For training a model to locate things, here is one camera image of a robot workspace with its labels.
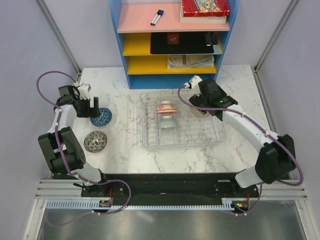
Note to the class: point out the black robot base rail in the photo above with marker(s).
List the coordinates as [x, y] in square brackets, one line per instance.
[170, 189]

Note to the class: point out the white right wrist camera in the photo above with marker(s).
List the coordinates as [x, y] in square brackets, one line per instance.
[193, 83]

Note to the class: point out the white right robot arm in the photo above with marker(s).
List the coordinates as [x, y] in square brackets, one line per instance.
[275, 152]

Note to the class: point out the blue and yellow shelf unit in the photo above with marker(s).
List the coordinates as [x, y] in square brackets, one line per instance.
[150, 36]

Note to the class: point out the grey mosaic patterned bowl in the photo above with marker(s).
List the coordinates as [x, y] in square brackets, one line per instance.
[95, 141]

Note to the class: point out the pale green bowl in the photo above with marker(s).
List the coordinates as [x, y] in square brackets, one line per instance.
[167, 122]

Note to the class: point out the white thick book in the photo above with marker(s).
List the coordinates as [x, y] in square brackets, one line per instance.
[203, 19]

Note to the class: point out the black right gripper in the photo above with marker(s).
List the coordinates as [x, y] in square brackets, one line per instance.
[196, 100]

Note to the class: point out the light blue cable duct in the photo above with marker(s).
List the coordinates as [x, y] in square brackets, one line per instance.
[94, 204]

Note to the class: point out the folded newspaper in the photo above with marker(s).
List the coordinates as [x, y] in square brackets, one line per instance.
[190, 61]

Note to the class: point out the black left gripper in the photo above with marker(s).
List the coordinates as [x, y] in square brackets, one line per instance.
[91, 112]

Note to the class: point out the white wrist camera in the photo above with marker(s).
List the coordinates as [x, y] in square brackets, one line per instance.
[84, 91]
[193, 83]

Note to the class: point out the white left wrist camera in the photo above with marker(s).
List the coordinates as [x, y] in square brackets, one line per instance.
[84, 91]

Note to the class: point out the brown geometric patterned bowl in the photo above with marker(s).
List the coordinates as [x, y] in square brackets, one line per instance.
[199, 114]

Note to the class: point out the blue capped marker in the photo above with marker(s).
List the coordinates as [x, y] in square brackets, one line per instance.
[160, 12]

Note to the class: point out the orange floral patterned bowl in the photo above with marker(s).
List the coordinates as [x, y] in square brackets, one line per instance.
[166, 107]

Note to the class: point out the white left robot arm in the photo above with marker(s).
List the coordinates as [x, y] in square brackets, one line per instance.
[60, 147]

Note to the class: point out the aluminium frame post left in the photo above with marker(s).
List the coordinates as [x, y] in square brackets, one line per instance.
[58, 34]

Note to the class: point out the black device on shelf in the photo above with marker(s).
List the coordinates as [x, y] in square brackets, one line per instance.
[211, 38]

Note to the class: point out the aluminium frame post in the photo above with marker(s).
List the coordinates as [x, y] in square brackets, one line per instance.
[58, 34]
[276, 33]

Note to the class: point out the white wire dish rack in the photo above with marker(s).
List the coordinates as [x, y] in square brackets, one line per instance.
[191, 131]

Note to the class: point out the blue triangle patterned bowl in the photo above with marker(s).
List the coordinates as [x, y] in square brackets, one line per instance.
[104, 118]

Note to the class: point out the aluminium frame post right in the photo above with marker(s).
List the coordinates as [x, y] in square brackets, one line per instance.
[276, 33]

